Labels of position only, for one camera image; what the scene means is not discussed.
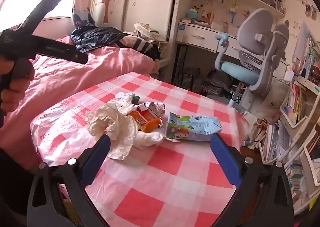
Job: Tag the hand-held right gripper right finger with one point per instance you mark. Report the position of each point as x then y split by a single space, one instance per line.
225 159

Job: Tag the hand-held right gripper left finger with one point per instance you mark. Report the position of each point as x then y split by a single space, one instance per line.
96 159

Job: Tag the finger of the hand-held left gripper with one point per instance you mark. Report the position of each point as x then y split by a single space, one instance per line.
82 56

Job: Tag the beige paper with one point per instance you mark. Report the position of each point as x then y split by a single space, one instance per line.
110 122

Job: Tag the white tissue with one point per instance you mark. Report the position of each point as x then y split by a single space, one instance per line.
125 99

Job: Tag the orange paper flyer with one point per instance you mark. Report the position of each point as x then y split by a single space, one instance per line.
147 117

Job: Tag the person's left hand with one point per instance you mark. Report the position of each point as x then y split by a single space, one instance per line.
17 92

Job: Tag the dark blue jacket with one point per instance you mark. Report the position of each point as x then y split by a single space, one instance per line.
95 36

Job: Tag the pink blanket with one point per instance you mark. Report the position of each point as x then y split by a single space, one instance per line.
62 79

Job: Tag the blue cartoon pillow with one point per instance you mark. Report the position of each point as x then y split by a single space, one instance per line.
80 18

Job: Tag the blue milk carton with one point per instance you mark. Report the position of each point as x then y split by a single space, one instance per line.
195 127

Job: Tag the striped cloth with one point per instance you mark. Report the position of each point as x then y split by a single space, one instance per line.
142 45

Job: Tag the pink checked tablecloth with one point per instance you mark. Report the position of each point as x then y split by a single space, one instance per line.
155 182

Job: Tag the beige canvas bag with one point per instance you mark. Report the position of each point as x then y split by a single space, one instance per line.
270 107

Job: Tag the small dark green object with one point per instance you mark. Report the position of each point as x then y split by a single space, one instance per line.
136 99

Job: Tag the cream tote bag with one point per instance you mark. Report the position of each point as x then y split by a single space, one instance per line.
147 31

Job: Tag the grey plastic bags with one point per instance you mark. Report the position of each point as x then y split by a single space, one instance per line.
217 81

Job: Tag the person's dark clothing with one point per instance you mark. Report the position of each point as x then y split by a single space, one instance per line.
15 179

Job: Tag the white book rack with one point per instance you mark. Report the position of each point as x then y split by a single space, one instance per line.
295 107

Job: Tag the grey and blue desk chair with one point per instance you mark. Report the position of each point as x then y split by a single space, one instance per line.
247 74

